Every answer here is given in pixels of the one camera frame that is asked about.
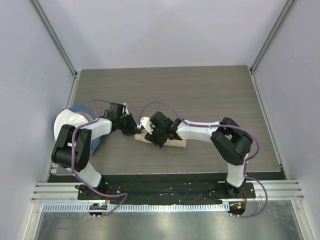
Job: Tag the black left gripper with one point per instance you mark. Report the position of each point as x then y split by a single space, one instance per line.
132 128

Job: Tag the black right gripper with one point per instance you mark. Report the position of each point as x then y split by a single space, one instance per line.
153 138

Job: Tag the beige cloth napkin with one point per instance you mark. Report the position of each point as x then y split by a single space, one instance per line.
170 143

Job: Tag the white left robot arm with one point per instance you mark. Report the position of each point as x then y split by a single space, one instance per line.
79 132

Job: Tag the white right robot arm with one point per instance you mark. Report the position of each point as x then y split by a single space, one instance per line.
232 143

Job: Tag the blue plaid cloth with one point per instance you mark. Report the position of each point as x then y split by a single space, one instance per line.
81 109

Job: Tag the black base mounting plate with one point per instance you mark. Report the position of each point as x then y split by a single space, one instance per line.
162 189

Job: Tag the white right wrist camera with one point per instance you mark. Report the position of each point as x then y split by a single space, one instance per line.
146 124

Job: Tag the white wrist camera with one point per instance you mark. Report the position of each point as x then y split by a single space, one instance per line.
146 124
125 109

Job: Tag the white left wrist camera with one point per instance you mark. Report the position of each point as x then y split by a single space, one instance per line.
125 109

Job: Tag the slotted grey cable duct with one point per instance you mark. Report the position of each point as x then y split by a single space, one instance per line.
90 207

